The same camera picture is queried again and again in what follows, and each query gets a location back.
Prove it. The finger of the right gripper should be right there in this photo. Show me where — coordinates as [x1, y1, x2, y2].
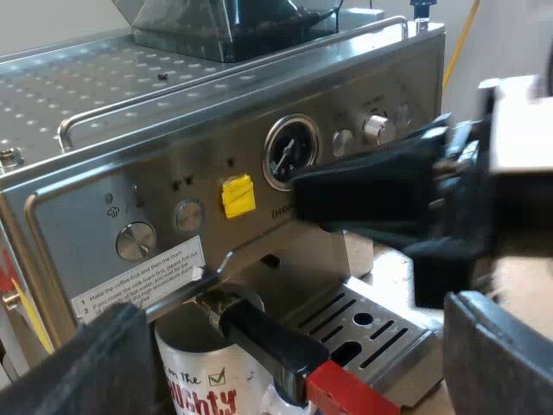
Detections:
[292, 113, 453, 227]
[320, 207, 477, 309]

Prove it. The filter holder with red-ended handle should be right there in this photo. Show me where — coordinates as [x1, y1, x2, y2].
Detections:
[199, 284, 402, 415]

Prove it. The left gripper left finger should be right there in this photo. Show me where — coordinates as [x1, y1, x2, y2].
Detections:
[0, 302, 157, 415]

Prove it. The clear bean box dark lid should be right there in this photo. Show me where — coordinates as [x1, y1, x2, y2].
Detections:
[111, 0, 343, 64]

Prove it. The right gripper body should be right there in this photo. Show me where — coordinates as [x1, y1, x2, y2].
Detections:
[431, 80, 553, 299]

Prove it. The yellow cable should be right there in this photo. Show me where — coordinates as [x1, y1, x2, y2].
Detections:
[442, 0, 483, 94]

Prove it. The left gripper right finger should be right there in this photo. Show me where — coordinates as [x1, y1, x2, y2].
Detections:
[442, 290, 553, 415]

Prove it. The steel espresso machine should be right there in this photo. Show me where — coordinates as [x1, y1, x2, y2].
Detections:
[0, 16, 447, 411]

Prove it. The white mug red black print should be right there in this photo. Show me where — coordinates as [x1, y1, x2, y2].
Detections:
[154, 301, 313, 415]

